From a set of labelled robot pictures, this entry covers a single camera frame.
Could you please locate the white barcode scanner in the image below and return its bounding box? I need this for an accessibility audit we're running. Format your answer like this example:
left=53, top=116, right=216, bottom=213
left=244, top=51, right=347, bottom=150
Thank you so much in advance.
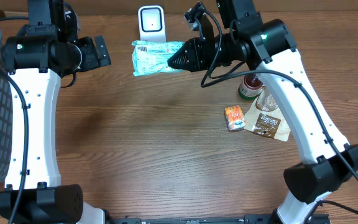
left=138, top=5, right=167, bottom=42

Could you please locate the beige paper pouch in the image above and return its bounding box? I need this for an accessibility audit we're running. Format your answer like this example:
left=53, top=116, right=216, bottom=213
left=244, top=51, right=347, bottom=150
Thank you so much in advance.
left=244, top=89, right=291, bottom=142

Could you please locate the green wet wipes pack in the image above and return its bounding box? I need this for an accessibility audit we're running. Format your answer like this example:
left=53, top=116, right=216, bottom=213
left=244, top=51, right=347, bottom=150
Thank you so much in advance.
left=132, top=40, right=184, bottom=77

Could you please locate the orange tissue pack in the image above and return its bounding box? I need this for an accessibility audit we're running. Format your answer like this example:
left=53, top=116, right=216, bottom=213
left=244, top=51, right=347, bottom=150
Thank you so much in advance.
left=224, top=105, right=246, bottom=131

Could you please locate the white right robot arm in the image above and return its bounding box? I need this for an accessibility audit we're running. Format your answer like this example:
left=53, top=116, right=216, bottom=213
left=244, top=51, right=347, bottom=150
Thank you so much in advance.
left=168, top=1, right=358, bottom=223

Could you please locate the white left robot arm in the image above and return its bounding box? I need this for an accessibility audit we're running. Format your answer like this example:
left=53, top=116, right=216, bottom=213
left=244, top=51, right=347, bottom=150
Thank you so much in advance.
left=0, top=35, right=111, bottom=223

